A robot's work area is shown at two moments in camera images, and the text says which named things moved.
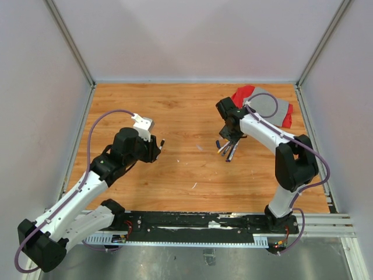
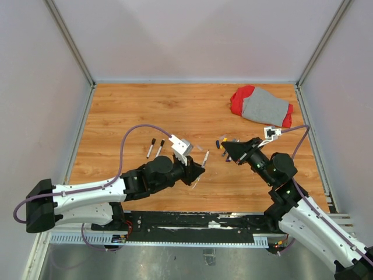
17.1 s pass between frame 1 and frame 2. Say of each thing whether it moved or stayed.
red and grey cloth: stayed
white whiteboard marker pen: stayed
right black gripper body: moved
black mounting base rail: stayed
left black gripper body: moved
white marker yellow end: moved
